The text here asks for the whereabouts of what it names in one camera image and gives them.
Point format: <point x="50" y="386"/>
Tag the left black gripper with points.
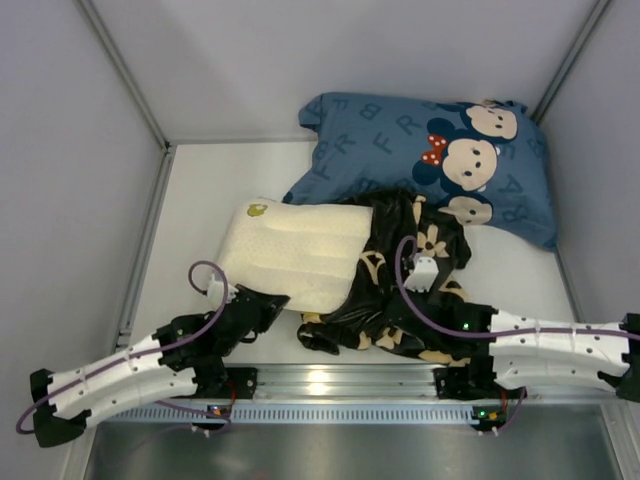
<point x="251" y="307"/>

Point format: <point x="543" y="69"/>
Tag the white pillow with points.
<point x="308" y="253"/>

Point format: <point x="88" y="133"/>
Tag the black floral plush pillowcase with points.
<point x="404" y="225"/>

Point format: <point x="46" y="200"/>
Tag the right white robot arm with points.
<point x="488" y="352"/>

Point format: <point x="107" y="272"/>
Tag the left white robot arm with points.
<point x="183" y="358"/>

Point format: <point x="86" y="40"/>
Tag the blue cartoon print pillow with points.
<point x="483" y="163"/>

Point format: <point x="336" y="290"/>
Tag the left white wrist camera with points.
<point x="220" y="293"/>

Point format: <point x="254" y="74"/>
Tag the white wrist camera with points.
<point x="422" y="275"/>
<point x="220" y="293"/>

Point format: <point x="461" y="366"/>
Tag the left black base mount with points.
<point x="241" y="383"/>

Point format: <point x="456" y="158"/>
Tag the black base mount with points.
<point x="455" y="383"/>
<point x="241" y="383"/>

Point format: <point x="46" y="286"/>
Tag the aluminium mounting rail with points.
<point x="350" y="382"/>

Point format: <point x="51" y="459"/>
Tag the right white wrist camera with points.
<point x="422" y="275"/>

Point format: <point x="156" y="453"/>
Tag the perforated cable duct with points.
<point x="404" y="414"/>

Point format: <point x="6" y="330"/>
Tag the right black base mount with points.
<point x="455" y="383"/>

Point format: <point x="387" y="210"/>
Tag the left aluminium frame post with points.
<point x="109" y="46"/>

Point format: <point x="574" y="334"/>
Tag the aluminium frame post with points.
<point x="109" y="46"/>
<point x="574" y="52"/>

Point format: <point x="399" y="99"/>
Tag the right aluminium frame post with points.
<point x="574" y="52"/>

